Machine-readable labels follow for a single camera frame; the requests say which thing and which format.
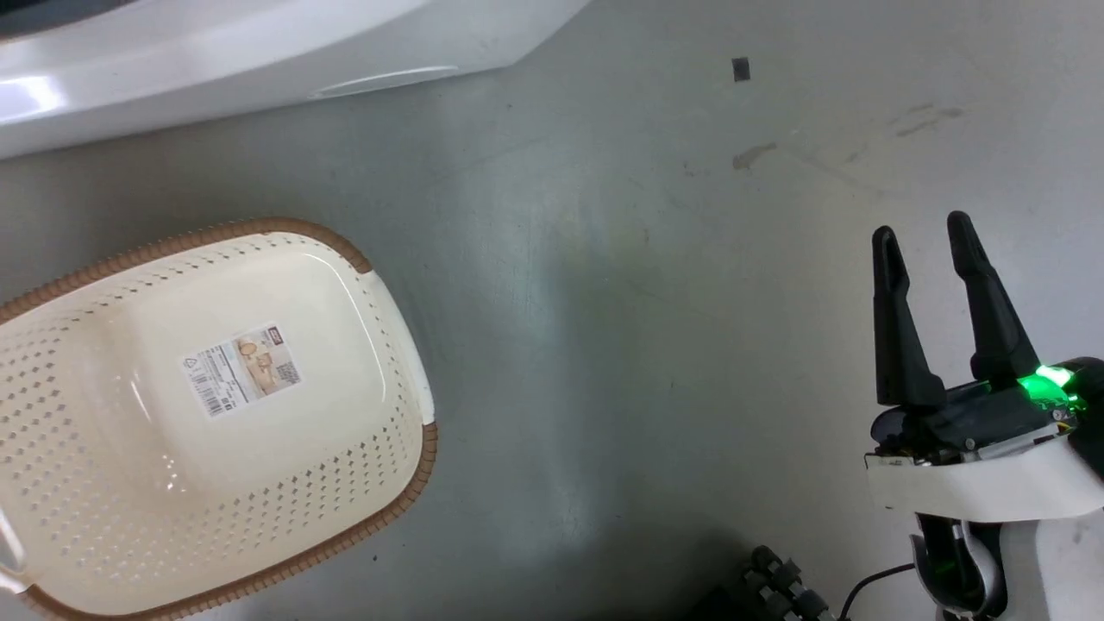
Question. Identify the small dark tape square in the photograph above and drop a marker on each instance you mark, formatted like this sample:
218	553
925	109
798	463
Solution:
741	70

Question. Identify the white washing machine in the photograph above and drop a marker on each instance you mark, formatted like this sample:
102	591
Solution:
172	60

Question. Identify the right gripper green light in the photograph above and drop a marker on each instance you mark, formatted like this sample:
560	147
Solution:
983	457

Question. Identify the black roller base wheel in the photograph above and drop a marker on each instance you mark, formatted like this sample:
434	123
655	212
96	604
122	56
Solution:
785	586

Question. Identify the cream perforated laundry basket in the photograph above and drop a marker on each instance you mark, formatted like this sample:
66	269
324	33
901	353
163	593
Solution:
103	483

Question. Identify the printed product label sticker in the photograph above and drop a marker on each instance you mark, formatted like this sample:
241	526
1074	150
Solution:
242	368

